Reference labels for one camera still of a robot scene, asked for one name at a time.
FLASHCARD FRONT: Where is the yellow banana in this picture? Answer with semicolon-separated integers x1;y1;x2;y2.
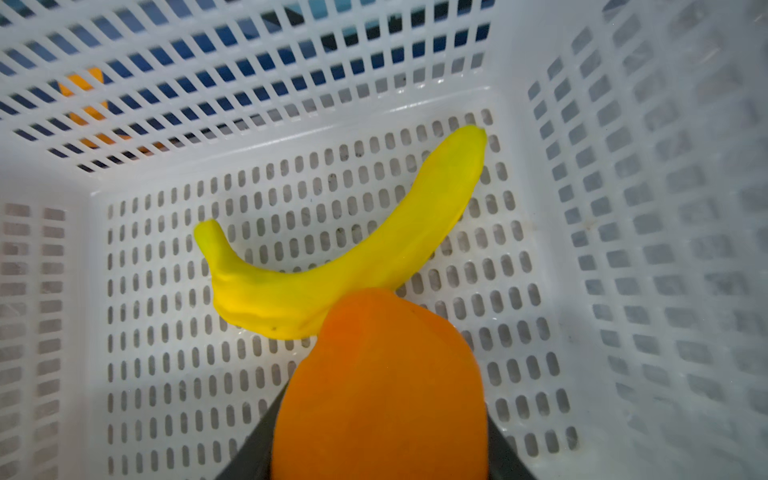
194;125;487;340

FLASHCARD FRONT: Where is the white perforated plastic basket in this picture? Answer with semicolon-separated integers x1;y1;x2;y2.
1;1;767;479

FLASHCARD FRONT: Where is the orange fruit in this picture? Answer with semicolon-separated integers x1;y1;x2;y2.
271;289;489;479

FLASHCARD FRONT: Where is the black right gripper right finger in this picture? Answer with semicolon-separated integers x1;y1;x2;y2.
487;415;535;480

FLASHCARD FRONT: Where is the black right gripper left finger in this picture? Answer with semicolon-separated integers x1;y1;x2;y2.
216;387;287;480

